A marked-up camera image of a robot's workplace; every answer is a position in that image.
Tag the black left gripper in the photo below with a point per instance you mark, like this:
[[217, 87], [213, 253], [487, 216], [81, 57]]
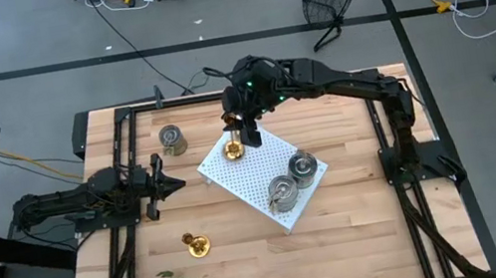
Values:
[[155, 187]]

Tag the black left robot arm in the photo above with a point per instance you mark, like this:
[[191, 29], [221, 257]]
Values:
[[62, 203]]

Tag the black aluminium table frame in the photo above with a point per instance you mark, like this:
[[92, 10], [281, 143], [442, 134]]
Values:
[[171, 104]]

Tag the silver metal tin candle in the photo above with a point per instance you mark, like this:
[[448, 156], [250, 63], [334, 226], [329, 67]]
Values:
[[283, 193], [302, 168], [172, 139]]

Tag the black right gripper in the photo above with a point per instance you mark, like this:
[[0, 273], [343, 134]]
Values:
[[247, 106]]

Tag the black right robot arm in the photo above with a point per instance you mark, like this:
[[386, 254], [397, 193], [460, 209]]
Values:
[[344, 82]]

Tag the brass candlestick holder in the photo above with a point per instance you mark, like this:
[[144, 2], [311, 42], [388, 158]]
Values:
[[199, 246], [233, 150]]

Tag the black upright post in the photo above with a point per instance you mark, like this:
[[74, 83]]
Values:
[[159, 98]]

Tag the black side panel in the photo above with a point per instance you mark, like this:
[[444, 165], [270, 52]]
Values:
[[80, 134]]

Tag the white perforated metal shelf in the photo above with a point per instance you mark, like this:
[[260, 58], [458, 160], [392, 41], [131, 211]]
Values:
[[254, 178]]

